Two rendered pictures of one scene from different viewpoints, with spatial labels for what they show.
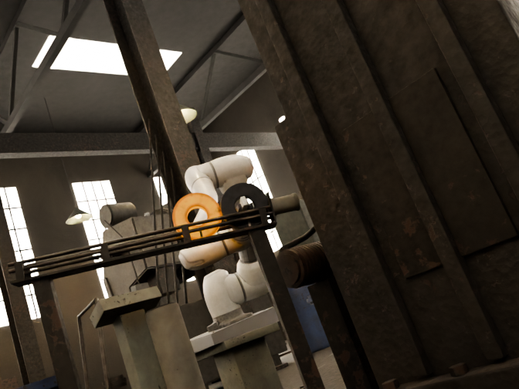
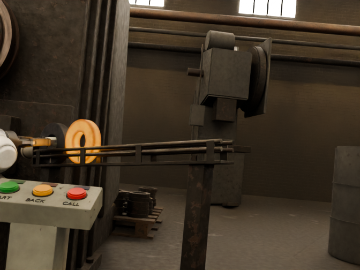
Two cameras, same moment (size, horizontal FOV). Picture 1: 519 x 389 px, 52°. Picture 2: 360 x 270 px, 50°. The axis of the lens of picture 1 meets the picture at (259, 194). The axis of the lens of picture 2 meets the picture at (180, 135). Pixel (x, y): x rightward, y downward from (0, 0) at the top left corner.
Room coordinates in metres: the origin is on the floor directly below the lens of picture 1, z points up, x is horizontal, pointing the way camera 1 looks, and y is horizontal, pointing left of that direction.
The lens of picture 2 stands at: (2.31, 1.42, 0.71)
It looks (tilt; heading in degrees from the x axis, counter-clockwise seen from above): 3 degrees up; 227
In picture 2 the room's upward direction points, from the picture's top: 5 degrees clockwise
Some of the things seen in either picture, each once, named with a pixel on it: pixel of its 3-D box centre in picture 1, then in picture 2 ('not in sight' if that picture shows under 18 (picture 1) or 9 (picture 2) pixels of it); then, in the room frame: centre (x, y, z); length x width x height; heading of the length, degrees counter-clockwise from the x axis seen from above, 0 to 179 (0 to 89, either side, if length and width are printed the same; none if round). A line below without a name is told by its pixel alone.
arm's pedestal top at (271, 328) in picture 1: (236, 341); not in sight; (2.73, 0.37, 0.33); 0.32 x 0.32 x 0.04; 38
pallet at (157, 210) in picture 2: not in sight; (95, 199); (0.41, -1.68, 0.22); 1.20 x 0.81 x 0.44; 134
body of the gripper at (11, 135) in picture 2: not in sight; (14, 141); (1.83, 0.09, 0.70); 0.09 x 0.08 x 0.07; 11
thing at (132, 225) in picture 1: (157, 289); not in sight; (7.35, 1.78, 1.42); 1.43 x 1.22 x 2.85; 51
